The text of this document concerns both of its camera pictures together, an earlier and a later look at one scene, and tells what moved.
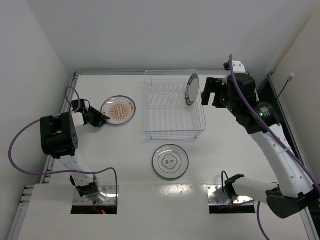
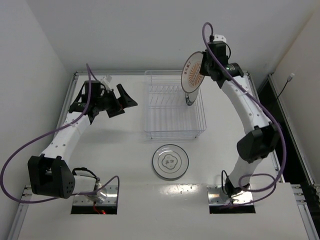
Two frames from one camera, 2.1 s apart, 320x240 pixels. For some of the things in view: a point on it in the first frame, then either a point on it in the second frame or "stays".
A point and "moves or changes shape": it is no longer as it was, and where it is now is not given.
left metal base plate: [109, 191] stays
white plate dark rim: [170, 161] stays
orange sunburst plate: [119, 108] moves or changes shape
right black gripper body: [213, 88] -> [207, 66]
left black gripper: [92, 116] -> [116, 104]
